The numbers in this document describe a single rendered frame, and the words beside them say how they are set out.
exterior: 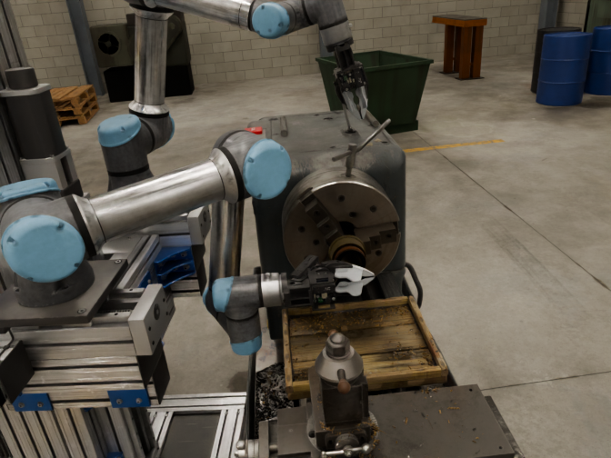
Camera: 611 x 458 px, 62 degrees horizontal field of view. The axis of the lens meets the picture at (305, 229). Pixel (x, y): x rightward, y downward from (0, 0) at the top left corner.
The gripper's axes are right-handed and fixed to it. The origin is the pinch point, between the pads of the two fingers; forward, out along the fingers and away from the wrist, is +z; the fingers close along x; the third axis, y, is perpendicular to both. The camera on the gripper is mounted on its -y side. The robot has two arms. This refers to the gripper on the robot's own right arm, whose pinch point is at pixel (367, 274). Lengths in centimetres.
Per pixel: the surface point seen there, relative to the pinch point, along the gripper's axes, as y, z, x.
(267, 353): -43, -29, -54
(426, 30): -1040, 321, -41
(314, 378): 26.0, -15.2, -5.6
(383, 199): -19.4, 7.8, 10.2
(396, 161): -35.6, 15.2, 14.6
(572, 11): -1001, 616, -25
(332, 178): -22.4, -4.7, 16.1
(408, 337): 0.2, 9.7, -19.1
